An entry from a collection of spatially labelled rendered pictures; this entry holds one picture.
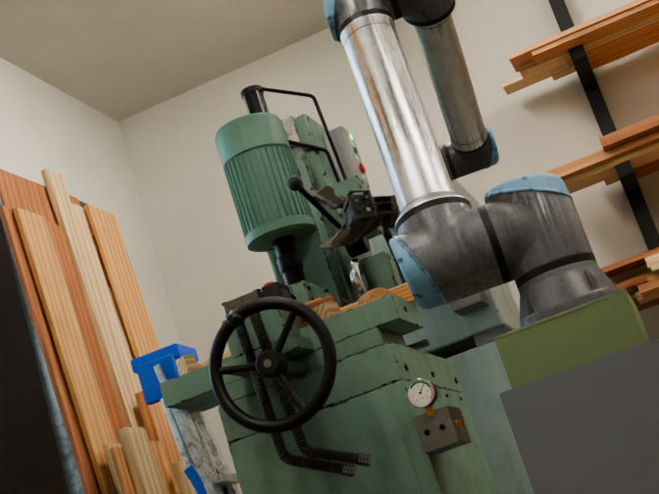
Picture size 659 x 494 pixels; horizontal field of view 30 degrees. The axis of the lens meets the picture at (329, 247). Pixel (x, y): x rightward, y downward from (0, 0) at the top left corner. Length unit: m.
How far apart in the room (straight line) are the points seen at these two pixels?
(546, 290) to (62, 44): 3.29
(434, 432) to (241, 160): 0.84
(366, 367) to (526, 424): 0.70
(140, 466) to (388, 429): 1.58
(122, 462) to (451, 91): 1.89
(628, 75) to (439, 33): 2.70
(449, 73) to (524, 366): 0.84
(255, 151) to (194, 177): 2.70
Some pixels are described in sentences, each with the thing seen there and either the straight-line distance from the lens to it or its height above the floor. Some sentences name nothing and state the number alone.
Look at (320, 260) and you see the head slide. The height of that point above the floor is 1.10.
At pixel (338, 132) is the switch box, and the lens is 3.32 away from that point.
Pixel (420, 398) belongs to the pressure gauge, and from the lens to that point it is 2.63.
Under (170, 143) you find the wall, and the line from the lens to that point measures 5.79.
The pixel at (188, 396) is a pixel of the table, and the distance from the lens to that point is 2.89.
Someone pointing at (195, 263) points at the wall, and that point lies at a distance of 5.61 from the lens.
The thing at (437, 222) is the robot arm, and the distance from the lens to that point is 2.24.
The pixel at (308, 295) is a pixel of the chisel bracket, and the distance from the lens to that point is 2.92.
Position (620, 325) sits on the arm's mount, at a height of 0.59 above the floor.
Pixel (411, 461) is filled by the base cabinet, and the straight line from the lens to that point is 2.69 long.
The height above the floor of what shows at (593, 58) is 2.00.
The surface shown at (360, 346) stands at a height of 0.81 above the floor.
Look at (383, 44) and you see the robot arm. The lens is 2.47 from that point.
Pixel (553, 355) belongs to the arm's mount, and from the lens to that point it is 2.13.
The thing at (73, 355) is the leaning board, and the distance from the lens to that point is 4.31.
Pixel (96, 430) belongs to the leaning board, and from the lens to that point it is 4.25.
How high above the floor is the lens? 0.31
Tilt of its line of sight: 15 degrees up
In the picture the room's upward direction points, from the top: 18 degrees counter-clockwise
